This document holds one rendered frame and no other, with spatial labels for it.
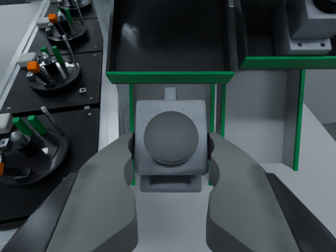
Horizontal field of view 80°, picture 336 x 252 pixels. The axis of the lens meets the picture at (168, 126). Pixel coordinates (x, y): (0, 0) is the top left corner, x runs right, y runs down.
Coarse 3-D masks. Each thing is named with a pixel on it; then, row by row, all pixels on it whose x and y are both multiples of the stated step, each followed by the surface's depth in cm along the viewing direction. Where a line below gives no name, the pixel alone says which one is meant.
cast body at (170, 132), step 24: (168, 96) 17; (144, 120) 12; (168, 120) 11; (192, 120) 12; (144, 144) 11; (168, 144) 11; (192, 144) 11; (144, 168) 11; (168, 168) 11; (192, 168) 11
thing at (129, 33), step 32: (128, 0) 25; (160, 0) 25; (192, 0) 25; (224, 0) 23; (128, 32) 24; (160, 32) 24; (192, 32) 24; (224, 32) 23; (128, 64) 23; (160, 64) 23; (192, 64) 23; (224, 64) 23
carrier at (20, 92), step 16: (48, 64) 52; (64, 64) 58; (80, 64) 61; (96, 64) 61; (16, 80) 57; (32, 80) 54; (64, 80) 54; (80, 80) 57; (96, 80) 57; (16, 96) 53; (32, 96) 53; (48, 96) 53; (64, 96) 53; (80, 96) 53; (96, 96) 53; (0, 112) 49; (16, 112) 49; (32, 112) 50
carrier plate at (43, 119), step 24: (24, 120) 48; (48, 120) 48; (72, 120) 48; (96, 120) 48; (72, 144) 44; (96, 144) 44; (72, 168) 40; (0, 192) 37; (24, 192) 37; (48, 192) 37; (0, 216) 35; (24, 216) 35
